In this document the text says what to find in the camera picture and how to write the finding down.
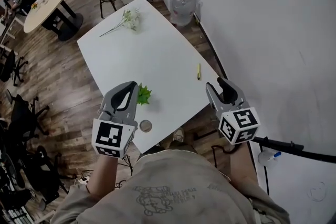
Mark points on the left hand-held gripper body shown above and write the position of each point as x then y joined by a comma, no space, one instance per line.
107,136

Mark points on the person's right shoe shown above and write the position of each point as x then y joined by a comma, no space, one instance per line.
179,135

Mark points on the green artificial plant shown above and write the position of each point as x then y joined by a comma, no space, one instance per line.
144,94

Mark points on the white spray bottle blue cap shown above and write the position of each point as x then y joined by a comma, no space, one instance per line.
267,158

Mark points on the person's right forearm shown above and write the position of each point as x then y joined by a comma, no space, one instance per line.
242,165

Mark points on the round beige table black base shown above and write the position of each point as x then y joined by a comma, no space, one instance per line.
47,2

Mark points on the person's beige printed shirt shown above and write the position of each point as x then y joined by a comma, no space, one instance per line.
170,186

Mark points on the whiteboard on black stand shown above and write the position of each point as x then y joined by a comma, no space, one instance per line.
294,186

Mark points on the person's left forearm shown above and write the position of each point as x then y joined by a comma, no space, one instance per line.
103,178

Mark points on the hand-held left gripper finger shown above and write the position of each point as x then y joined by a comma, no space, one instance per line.
132,108
107,102

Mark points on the black office chair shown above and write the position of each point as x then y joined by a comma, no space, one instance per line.
25,112
10,68
44,170

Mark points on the yellow marker pen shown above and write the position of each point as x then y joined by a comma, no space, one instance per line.
199,70

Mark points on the small clear cup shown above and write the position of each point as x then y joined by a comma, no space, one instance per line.
44,1

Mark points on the small yellow flower plant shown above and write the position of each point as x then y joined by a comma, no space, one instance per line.
34,5

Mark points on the white artificial flower stem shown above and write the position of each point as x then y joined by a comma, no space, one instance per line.
130,18

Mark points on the white rectangular table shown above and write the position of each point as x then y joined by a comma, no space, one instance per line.
147,52

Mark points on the white power strip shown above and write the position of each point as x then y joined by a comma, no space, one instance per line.
82,180

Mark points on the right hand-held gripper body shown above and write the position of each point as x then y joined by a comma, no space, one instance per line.
244,119

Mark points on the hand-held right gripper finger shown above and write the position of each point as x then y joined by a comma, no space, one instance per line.
231,91
212,98

